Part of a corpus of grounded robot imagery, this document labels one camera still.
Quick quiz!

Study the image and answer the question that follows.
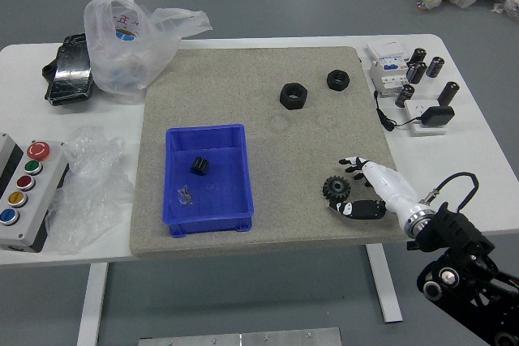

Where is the white and black robot right hand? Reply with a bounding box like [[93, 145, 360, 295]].
[[327, 155, 423, 222]]

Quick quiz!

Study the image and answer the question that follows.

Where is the small black gear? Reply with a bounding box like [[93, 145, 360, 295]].
[[189, 156, 210, 177]]

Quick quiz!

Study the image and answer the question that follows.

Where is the small black hex nut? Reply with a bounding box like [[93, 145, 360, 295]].
[[326, 70, 351, 92]]

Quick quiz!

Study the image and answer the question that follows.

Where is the big black hex nut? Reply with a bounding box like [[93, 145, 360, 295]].
[[278, 82, 309, 111]]

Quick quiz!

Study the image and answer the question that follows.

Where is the blue plastic box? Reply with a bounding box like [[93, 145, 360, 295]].
[[161, 122, 255, 238]]

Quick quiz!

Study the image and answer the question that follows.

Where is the grey push-button control box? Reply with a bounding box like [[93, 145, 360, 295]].
[[0, 133, 71, 253]]

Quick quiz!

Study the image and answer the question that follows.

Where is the big black gear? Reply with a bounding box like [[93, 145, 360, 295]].
[[322, 175, 352, 203]]

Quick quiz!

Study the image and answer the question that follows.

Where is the white power socket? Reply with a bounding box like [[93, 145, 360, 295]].
[[405, 98, 449, 137]]

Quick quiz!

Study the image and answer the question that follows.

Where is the white table leg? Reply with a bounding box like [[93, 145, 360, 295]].
[[76, 263, 109, 346], [364, 244, 404, 324]]

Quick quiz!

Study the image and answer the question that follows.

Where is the grey-brown mat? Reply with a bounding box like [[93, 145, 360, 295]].
[[129, 45, 410, 258]]

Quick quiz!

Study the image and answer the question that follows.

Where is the white circuit breaker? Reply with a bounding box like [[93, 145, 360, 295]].
[[367, 41, 410, 99]]

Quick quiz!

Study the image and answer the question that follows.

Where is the small clear bag of screws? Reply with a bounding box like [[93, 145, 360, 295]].
[[176, 186, 195, 206]]

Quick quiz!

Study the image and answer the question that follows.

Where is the white translucent plastic bag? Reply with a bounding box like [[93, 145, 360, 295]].
[[84, 0, 213, 105]]

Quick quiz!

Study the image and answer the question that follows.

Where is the clear bubble wrap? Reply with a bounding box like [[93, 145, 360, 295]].
[[45, 125, 135, 256]]

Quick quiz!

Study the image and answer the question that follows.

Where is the black plastic-wrapped package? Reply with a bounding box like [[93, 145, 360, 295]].
[[41, 32, 97, 107]]

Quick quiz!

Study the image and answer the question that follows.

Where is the black power adapter with cord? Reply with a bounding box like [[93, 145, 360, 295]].
[[373, 89, 456, 133]]

